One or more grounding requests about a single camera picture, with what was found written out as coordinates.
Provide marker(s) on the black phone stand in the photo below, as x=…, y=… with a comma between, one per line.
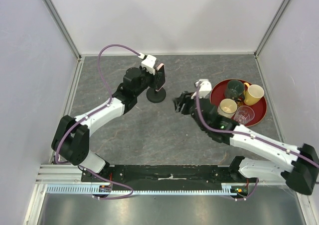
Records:
x=156, y=96

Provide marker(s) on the dark green mug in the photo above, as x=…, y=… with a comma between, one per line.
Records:
x=235, y=90

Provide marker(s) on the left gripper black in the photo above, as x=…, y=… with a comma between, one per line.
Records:
x=154, y=78

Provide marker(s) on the cream white cup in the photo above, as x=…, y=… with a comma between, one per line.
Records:
x=227, y=108

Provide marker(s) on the clear drinking glass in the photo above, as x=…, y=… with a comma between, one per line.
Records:
x=244, y=115

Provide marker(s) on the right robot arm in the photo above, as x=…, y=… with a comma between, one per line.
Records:
x=297, y=167

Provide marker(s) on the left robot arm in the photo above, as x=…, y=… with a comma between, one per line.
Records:
x=72, y=138

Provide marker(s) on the yellow mug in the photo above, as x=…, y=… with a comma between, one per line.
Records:
x=252, y=93

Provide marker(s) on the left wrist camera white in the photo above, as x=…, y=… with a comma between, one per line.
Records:
x=149, y=62

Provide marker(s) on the phone with pink case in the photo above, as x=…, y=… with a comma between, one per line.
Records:
x=160, y=77

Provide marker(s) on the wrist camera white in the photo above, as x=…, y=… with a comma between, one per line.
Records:
x=203, y=88
x=149, y=62

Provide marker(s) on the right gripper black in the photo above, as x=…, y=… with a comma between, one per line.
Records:
x=184, y=98

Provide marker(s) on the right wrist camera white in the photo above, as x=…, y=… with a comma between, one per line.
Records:
x=203, y=88

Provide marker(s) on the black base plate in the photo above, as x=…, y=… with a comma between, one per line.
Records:
x=173, y=177

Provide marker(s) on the white cable duct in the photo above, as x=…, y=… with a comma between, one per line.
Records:
x=98, y=190

